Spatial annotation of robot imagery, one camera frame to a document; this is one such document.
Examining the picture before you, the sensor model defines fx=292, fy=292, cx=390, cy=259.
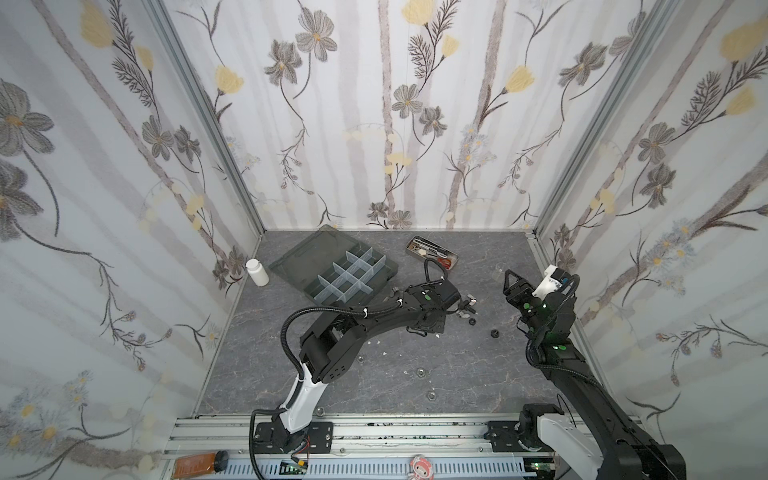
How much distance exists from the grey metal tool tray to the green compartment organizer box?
0.33ft

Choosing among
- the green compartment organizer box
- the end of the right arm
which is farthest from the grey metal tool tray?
the end of the right arm

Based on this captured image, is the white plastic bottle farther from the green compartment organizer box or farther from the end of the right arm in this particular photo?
the end of the right arm

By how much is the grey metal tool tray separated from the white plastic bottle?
1.77 feet

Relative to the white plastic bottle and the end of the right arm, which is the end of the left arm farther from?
the white plastic bottle

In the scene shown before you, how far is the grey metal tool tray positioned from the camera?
1.13 meters

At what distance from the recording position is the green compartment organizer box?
3.29ft

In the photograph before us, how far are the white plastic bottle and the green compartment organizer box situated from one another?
0.06 m

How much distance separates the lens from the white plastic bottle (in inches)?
39.2

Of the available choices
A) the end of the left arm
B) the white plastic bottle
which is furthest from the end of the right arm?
the white plastic bottle

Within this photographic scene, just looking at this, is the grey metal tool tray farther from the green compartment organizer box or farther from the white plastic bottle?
the white plastic bottle

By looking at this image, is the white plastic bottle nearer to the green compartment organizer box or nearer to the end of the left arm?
the green compartment organizer box

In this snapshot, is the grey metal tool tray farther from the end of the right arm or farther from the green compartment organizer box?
the end of the right arm
